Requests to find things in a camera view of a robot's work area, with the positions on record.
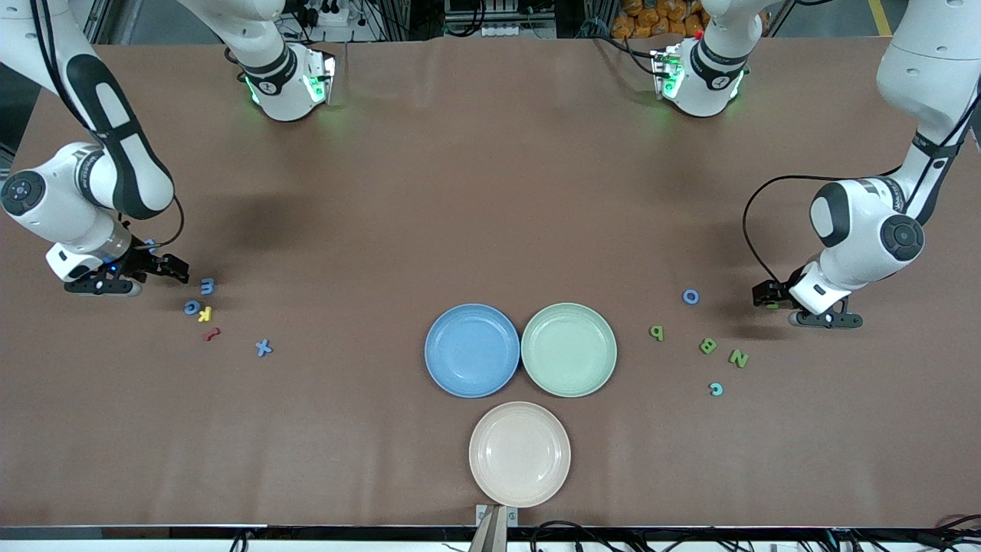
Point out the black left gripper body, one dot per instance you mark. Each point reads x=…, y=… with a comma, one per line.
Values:
x=782, y=291

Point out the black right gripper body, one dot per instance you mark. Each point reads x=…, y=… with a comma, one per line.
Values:
x=142, y=262

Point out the blue foam letter E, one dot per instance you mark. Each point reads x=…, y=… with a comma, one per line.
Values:
x=207, y=286

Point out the blue foam letter C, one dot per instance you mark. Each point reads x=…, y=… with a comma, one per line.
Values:
x=187, y=308

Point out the green foam letter N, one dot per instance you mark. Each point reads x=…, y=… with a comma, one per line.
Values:
x=739, y=358

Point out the green foam letter B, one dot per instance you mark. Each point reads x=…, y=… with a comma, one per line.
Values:
x=708, y=346

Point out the blue foam letter X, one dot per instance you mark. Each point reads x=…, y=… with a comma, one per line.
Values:
x=264, y=348

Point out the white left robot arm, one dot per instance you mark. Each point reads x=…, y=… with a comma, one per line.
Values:
x=858, y=230

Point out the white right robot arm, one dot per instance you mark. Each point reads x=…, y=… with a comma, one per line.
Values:
x=46, y=199

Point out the red foam letter I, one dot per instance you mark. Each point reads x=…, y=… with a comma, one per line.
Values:
x=211, y=333

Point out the blue foam letter O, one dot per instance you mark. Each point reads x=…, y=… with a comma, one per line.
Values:
x=684, y=297

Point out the green plate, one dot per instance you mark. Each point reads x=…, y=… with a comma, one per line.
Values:
x=569, y=349

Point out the beige plate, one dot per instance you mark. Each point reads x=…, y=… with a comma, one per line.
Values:
x=520, y=454

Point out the brown table cover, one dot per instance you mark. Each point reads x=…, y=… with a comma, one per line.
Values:
x=490, y=192

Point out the blue plate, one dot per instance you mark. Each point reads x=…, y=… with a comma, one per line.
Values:
x=472, y=350

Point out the orange packaged items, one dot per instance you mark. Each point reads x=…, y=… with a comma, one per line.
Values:
x=651, y=19

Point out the white power strip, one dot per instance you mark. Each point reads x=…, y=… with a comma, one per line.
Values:
x=490, y=29
x=337, y=11

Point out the black table edge rail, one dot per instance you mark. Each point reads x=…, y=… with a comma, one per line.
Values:
x=153, y=531

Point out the metal table bracket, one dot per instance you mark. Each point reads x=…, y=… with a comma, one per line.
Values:
x=490, y=529

